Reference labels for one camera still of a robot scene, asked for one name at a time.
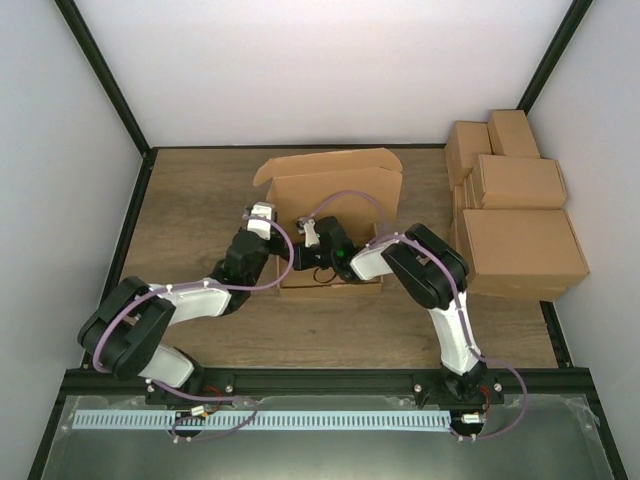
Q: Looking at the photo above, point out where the brown cardboard box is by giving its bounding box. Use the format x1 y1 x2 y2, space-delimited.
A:
253 147 405 299

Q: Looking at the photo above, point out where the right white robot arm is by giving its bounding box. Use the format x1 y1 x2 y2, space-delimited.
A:
294 216 487 403

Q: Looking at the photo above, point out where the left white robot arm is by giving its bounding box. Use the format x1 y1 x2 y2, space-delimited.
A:
77 227 294 404

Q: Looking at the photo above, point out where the bottom stacked cardboard box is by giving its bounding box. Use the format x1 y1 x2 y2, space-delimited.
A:
468 285 567 302

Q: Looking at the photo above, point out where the rear left cardboard box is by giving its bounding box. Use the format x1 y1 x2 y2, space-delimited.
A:
445 121 492 190

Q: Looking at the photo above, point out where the middle folded cardboard box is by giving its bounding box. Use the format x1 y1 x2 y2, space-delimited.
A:
470 154 568 210

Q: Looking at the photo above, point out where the large front cardboard box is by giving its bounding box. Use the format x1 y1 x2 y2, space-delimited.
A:
457 209 589 291

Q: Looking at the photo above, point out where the rear right cardboard box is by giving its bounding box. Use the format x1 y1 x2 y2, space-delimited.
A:
487 110 540 158

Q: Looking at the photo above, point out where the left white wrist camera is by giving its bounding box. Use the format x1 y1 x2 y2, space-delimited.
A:
243 202 276 241

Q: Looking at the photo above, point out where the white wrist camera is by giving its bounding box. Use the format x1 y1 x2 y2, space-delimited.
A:
243 202 276 241
296 217 320 248

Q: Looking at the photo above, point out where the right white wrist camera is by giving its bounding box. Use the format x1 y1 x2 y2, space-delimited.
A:
296 217 320 248

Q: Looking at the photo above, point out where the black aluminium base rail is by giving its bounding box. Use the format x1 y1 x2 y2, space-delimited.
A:
144 368 451 409

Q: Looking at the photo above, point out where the light blue slotted cable duct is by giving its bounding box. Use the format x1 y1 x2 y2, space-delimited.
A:
71 410 451 433

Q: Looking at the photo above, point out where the left black frame post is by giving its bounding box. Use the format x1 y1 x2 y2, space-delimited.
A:
53 0 151 154

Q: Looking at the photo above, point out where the black frame post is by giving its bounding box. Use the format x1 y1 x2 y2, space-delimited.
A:
517 0 593 115
53 0 151 154

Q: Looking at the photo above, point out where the right black frame post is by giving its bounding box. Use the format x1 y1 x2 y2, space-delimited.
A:
517 0 593 115

